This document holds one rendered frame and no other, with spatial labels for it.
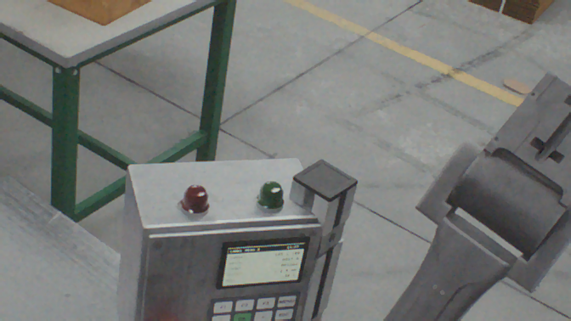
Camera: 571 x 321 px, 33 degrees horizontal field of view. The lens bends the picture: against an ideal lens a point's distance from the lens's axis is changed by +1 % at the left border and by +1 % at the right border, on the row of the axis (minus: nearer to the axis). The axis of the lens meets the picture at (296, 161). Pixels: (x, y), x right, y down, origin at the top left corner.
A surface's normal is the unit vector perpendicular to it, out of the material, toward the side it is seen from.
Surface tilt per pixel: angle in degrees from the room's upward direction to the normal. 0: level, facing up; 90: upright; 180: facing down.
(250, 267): 90
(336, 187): 0
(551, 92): 34
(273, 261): 90
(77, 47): 0
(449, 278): 61
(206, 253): 90
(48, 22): 0
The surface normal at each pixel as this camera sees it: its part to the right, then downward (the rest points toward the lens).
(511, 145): -0.04, -0.38
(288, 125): 0.16, -0.80
